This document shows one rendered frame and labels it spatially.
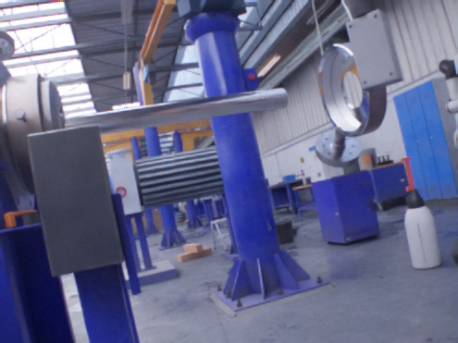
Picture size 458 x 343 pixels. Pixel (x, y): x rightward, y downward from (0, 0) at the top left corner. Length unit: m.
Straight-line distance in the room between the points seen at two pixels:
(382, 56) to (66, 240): 0.55
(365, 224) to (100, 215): 4.19
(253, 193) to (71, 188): 2.54
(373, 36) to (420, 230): 2.30
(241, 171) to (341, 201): 1.72
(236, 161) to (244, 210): 0.36
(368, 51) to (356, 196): 3.79
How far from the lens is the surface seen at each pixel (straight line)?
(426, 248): 2.95
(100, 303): 0.49
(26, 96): 1.21
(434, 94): 6.05
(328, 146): 1.80
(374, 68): 0.71
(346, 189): 4.41
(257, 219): 2.91
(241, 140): 2.93
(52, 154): 0.41
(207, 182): 4.90
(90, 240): 0.41
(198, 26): 3.16
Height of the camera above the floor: 0.77
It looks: 3 degrees up
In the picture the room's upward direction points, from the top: 12 degrees counter-clockwise
